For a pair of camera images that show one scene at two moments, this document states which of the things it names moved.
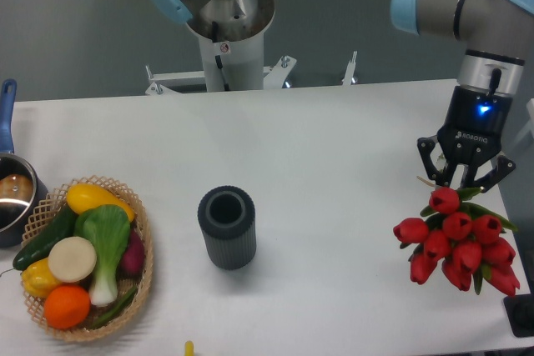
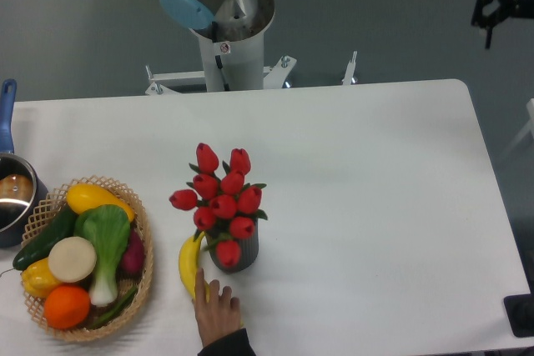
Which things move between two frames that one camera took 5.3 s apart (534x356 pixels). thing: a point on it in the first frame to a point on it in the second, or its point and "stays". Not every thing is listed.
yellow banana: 189,350 to 188,263
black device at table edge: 520,313 stays
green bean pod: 118,308 stays
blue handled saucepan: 22,190 stays
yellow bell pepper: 37,278 stays
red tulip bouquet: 469,243 to 227,207
